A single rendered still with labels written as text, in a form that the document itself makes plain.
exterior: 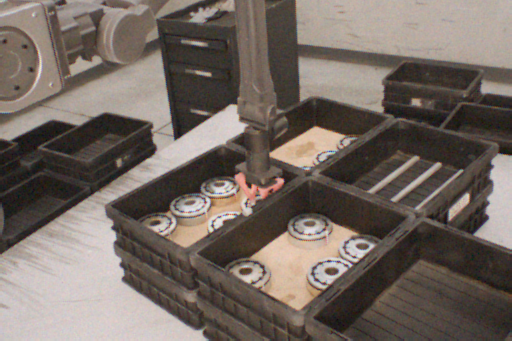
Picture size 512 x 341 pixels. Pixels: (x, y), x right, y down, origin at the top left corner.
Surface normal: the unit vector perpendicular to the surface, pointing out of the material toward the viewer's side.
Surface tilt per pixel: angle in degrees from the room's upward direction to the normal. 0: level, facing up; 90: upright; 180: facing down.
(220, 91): 90
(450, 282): 0
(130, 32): 96
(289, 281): 0
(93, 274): 0
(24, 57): 90
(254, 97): 99
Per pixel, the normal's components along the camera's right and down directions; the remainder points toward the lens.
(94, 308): -0.08, -0.88
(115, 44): 0.84, 0.29
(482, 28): -0.55, 0.43
